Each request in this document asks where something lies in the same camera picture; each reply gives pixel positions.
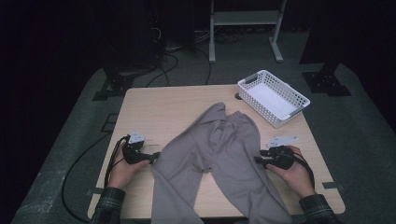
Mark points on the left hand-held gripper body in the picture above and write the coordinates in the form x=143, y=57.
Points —
x=132, y=155

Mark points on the person's left hand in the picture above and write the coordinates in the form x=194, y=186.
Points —
x=123, y=172

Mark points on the black stand base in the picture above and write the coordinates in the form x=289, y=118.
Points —
x=116, y=85
x=325, y=82

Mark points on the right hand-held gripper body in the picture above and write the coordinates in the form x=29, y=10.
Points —
x=280, y=158

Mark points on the person's right hand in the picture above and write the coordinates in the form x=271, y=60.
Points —
x=295, y=179

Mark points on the white metal stand frame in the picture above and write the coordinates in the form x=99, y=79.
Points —
x=246, y=17

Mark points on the white plastic basket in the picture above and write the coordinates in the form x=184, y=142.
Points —
x=271, y=99

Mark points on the grey tape strip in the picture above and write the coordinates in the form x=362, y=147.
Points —
x=93, y=191
x=333, y=186

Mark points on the grey pants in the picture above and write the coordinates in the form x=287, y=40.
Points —
x=224, y=149

